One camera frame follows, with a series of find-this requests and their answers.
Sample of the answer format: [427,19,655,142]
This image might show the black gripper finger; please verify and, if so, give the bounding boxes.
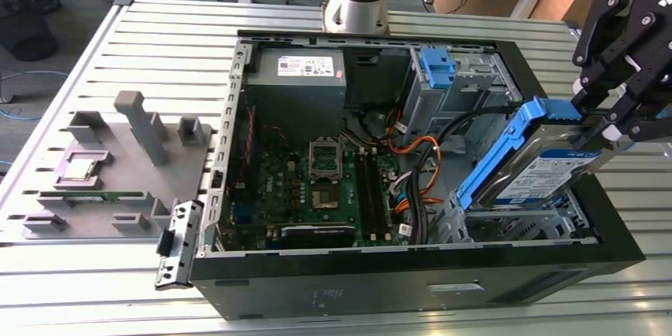
[571,0,661,116]
[602,42,672,147]

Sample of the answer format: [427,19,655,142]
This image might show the hard disk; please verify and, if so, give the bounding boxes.
[455,95,606,211]

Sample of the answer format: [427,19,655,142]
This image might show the metal disk bay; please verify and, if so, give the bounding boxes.
[435,190,593,243]

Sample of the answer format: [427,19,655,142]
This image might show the metal drive cage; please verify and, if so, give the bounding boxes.
[403,45,526,144]

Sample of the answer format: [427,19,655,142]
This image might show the blue drive cage latch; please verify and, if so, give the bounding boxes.
[419,47,458,89]

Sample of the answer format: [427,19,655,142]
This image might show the black RAM slot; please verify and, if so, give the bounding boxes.
[369,146,394,241]
[357,146,379,239]

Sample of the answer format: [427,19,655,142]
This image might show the grey power supply unit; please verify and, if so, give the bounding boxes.
[245,46,349,138]

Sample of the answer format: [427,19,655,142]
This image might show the CPU socket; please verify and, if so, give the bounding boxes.
[310,181,345,211]

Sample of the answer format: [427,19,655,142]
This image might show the metal socket cover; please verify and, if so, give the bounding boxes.
[309,137,346,181]

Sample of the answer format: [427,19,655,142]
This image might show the black open PC case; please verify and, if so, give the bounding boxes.
[189,28,647,321]

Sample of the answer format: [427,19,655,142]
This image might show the black graphics card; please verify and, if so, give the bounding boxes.
[266,222,358,250]

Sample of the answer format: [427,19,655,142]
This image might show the green motherboard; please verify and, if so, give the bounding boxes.
[226,131,419,253]

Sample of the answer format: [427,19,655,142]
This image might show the blue expansion slot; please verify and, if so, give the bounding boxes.
[235,201,255,226]

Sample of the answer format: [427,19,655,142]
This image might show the grey parts rack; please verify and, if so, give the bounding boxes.
[21,90,221,241]

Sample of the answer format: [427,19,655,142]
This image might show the green RAM stick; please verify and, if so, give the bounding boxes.
[62,192,145,201]

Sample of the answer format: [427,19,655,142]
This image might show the silver CPU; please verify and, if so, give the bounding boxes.
[62,158,99,183]

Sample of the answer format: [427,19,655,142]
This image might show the black mesh waste basket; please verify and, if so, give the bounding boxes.
[0,0,63,62]

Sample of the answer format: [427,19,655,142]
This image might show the orange cable bundle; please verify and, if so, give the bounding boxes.
[387,135,447,213]

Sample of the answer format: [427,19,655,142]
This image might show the black cable bundle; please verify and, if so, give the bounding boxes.
[409,104,527,246]

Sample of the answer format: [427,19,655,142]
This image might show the thin red wire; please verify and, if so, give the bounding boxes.
[235,104,261,191]

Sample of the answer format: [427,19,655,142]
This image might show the metal expansion bracket latch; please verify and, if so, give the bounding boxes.
[155,200,206,290]

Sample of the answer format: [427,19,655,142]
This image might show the blue network cable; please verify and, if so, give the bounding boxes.
[0,70,67,121]

